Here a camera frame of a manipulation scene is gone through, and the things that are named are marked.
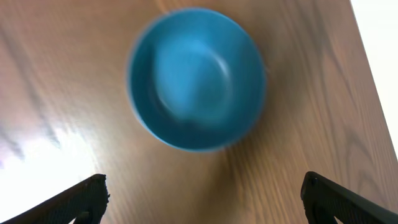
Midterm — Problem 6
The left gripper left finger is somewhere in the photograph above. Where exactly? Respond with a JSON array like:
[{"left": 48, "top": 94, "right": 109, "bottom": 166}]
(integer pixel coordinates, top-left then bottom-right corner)
[{"left": 3, "top": 174, "right": 110, "bottom": 224}]

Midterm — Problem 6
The dark blue bowl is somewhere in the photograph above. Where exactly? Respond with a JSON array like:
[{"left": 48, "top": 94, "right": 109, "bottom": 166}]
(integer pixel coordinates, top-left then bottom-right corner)
[{"left": 126, "top": 7, "right": 267, "bottom": 152}]

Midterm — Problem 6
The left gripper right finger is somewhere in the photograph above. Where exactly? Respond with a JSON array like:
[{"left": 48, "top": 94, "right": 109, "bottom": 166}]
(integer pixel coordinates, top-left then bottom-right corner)
[{"left": 300, "top": 171, "right": 397, "bottom": 224}]

